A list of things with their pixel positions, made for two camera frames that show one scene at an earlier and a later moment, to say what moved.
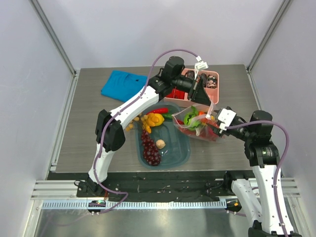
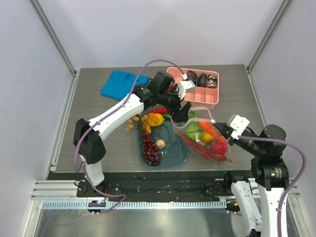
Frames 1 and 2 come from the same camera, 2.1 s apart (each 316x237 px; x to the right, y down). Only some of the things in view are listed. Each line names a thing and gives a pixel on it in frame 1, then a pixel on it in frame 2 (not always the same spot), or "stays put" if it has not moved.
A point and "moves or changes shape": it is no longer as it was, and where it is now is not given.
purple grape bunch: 151,153 stays put
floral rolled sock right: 212,81 stays put
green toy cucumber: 167,115 stays put
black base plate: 161,186 stays put
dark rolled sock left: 190,74 stays put
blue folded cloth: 121,85 stays put
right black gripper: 220,131 to 227,131
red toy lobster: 207,129 to 205,149
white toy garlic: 160,144 stays put
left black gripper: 199,95 to 177,115
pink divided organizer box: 178,98 stays put
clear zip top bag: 200,121 moves or changes shape
